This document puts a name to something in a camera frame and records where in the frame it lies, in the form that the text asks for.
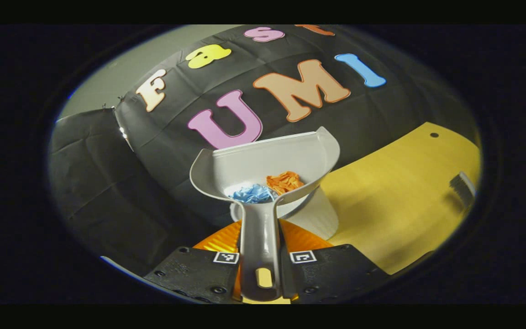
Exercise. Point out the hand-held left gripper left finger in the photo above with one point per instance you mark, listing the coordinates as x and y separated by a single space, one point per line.
190 272

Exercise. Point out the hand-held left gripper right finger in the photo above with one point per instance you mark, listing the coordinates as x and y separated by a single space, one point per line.
331 272

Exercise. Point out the white garbage bin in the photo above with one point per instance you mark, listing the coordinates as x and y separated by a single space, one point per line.
318 219

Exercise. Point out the blue paper scrap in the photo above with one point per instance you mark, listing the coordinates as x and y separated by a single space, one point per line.
254 194

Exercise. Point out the orange paper scrap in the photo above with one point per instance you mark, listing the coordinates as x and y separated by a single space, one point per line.
286 182

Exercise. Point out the grey dustpan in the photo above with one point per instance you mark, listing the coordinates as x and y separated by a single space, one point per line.
263 164

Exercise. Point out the small grey broom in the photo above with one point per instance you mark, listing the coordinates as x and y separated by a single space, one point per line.
463 187

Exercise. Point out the black backdrop cloth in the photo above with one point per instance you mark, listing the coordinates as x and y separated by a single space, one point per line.
153 173

